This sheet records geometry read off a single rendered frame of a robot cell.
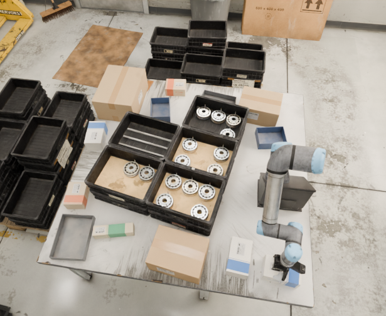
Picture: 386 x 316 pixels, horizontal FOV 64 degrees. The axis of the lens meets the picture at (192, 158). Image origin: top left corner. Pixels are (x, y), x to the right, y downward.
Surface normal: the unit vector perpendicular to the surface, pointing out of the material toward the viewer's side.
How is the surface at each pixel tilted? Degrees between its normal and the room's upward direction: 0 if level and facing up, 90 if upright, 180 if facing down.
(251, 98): 0
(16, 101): 0
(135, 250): 0
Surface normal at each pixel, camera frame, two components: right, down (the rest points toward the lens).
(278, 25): -0.15, 0.63
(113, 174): -0.01, -0.55
